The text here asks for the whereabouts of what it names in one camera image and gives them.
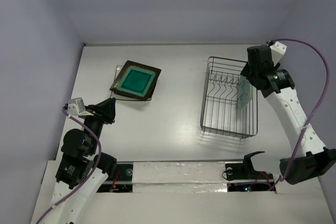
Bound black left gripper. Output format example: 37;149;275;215
81;96;117;153

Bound white square plate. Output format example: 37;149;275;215
111;65;153;102

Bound pale green glass plate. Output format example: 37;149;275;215
237;76;253;110

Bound black square plate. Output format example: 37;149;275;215
109;60;162;101

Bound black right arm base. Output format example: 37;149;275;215
222;151;265;181

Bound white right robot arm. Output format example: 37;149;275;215
241;41;335;185

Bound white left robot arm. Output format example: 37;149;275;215
42;98;117;223

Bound white foam front block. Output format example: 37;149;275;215
132;162;227;194

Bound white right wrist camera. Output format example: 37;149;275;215
267;40;287;65

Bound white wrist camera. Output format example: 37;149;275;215
63;98;93;116
267;40;287;65

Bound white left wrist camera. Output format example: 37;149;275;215
63;98;93;116

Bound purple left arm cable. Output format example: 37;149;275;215
35;107;102;224

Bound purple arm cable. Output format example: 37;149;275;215
35;107;102;224
267;39;330;191

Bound metal wire dish rack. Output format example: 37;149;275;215
200;56;258;139

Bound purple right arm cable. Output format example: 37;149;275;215
267;39;330;191

